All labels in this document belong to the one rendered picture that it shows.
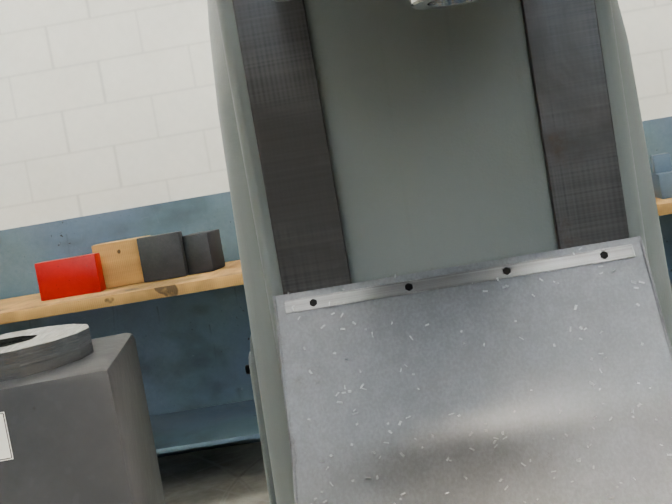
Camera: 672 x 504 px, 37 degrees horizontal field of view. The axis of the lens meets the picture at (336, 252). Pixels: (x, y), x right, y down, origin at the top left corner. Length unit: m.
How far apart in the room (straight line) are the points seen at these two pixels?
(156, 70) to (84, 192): 0.67
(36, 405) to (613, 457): 0.49
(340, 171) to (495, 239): 0.15
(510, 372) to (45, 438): 0.46
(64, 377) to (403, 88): 0.48
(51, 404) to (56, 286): 3.88
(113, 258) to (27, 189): 0.79
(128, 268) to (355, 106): 3.52
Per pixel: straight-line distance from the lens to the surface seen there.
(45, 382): 0.48
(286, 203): 0.86
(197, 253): 4.28
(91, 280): 4.30
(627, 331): 0.86
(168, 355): 4.87
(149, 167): 4.81
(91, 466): 0.48
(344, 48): 0.87
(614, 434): 0.83
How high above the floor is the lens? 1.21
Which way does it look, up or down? 5 degrees down
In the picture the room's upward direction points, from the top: 10 degrees counter-clockwise
